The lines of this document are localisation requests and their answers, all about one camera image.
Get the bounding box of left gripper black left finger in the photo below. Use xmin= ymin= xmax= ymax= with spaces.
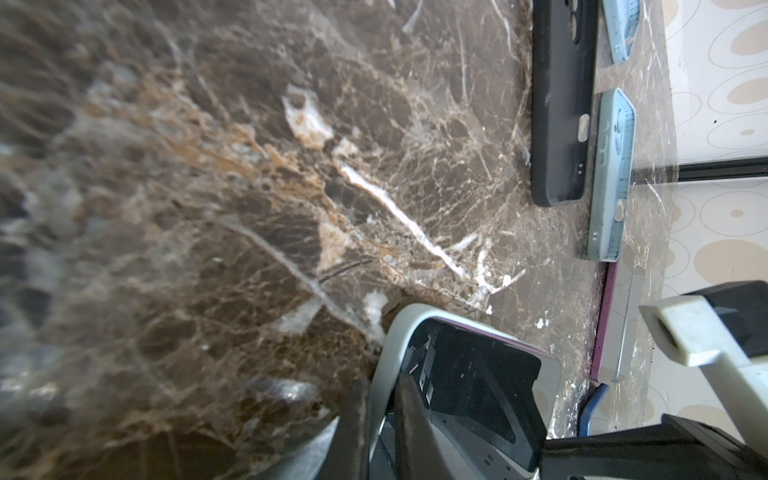
xmin=316 ymin=377 xmax=370 ymax=480

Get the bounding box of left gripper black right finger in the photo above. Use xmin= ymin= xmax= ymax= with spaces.
xmin=395 ymin=374 xmax=454 ymax=480

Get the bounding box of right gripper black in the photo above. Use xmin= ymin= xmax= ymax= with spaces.
xmin=539 ymin=414 xmax=767 ymax=479

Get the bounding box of light blue case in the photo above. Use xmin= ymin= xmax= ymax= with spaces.
xmin=587 ymin=89 xmax=637 ymax=263
xmin=365 ymin=302 xmax=564 ymax=480
xmin=602 ymin=0 xmax=641 ymax=64

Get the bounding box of black phone purple edge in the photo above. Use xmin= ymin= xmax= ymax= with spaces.
xmin=368 ymin=316 xmax=544 ymax=480

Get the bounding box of black phone middle right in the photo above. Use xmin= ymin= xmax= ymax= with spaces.
xmin=578 ymin=383 xmax=611 ymax=437

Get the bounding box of black phone middle left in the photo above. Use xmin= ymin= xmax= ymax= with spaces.
xmin=590 ymin=261 xmax=634 ymax=384

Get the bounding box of black phone case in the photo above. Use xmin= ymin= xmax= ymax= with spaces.
xmin=531 ymin=1 xmax=600 ymax=207

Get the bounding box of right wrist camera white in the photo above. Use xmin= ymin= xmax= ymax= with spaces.
xmin=639 ymin=280 xmax=767 ymax=455

